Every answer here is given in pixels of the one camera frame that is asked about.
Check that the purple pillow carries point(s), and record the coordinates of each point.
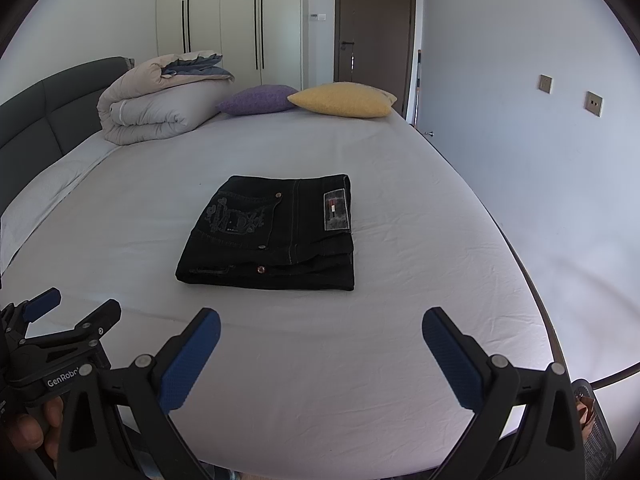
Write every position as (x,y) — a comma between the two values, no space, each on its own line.
(257,100)

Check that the folded beige duvet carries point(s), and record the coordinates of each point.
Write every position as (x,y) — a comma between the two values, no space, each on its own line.
(150,110)

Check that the white light switch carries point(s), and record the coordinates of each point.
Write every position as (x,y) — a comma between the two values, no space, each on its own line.
(317,16)

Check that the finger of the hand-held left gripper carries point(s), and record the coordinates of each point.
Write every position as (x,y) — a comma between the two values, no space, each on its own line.
(97,319)
(42,304)

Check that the black denim pants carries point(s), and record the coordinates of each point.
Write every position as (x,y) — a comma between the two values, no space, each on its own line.
(260,240)

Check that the brown wooden door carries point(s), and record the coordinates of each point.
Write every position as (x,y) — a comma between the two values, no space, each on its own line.
(380,25)

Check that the person's left hand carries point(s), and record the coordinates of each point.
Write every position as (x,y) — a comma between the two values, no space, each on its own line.
(27,432)

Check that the grey upholstered headboard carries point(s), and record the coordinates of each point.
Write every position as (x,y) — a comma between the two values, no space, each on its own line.
(35,125)

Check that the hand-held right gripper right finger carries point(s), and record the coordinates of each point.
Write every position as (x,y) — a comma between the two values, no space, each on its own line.
(450,360)

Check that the white sheeted bed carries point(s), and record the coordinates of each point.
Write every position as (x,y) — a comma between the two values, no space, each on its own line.
(325,160)

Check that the grey ribbed object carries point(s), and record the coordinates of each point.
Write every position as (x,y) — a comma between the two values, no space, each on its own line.
(597,435)

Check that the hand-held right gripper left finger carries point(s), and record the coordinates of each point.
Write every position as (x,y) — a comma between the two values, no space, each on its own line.
(190,365)

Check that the yellow pillow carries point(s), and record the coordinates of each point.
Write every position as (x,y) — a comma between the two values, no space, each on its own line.
(345,100)

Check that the white wardrobe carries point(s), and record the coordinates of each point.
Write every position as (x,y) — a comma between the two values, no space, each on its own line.
(225,15)

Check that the metal wall socket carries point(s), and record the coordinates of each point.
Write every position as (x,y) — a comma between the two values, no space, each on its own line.
(545,84)
(594,103)

